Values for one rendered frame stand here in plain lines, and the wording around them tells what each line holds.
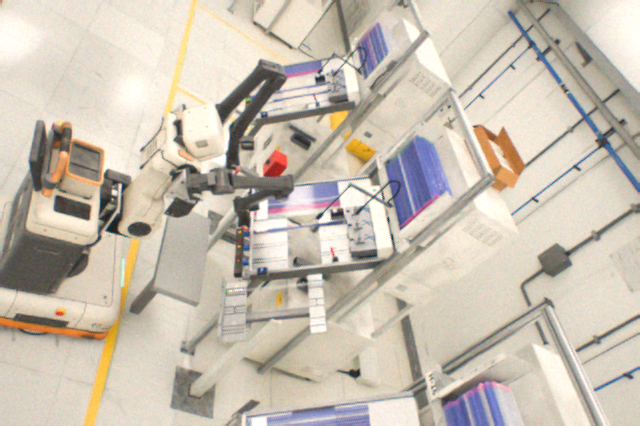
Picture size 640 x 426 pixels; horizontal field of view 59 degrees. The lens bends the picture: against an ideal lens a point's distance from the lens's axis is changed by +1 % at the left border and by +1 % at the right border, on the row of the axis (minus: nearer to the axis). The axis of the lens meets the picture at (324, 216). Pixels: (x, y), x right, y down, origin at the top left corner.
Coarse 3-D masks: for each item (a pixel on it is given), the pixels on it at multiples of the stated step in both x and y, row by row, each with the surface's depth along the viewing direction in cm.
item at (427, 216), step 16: (448, 96) 301; (464, 112) 289; (416, 128) 301; (432, 128) 304; (464, 128) 279; (400, 144) 307; (384, 160) 314; (480, 160) 258; (432, 208) 261; (464, 208) 263; (416, 224) 268; (448, 224) 269; (304, 288) 321; (192, 352) 324
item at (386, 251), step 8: (376, 192) 314; (376, 200) 309; (376, 208) 305; (384, 208) 304; (376, 216) 300; (384, 216) 299; (376, 224) 296; (384, 224) 295; (376, 232) 291; (384, 232) 291; (376, 240) 287; (384, 240) 287; (384, 248) 283; (392, 248) 284; (384, 256) 287
